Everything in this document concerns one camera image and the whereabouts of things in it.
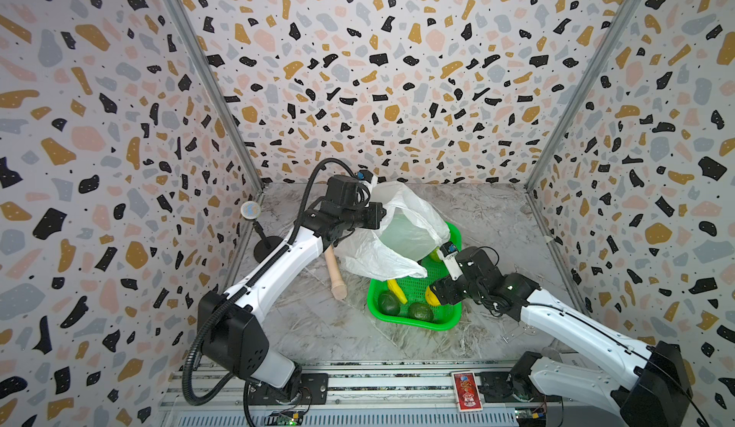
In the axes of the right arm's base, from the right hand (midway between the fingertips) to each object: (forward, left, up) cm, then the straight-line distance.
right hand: (442, 281), depth 80 cm
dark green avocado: (-4, +15, -7) cm, 17 cm away
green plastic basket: (-6, -2, -12) cm, 14 cm away
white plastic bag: (+19, +7, -3) cm, 21 cm away
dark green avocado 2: (-6, +6, -7) cm, 11 cm away
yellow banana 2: (-5, +3, -1) cm, 6 cm away
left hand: (+13, +15, +15) cm, 25 cm away
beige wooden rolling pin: (+2, +31, -8) cm, 32 cm away
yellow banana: (+3, +14, -9) cm, 17 cm away
